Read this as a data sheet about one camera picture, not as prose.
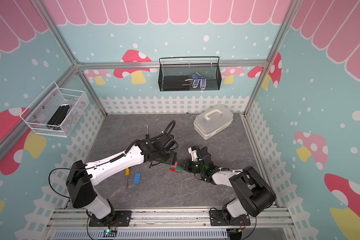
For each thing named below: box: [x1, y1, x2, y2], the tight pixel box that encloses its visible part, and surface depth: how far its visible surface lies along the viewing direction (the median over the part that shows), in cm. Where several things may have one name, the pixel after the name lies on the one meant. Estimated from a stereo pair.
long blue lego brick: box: [133, 172, 142, 185], surface depth 88 cm
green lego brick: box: [169, 165, 182, 173], surface depth 88 cm
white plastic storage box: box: [193, 104, 234, 140], surface depth 104 cm
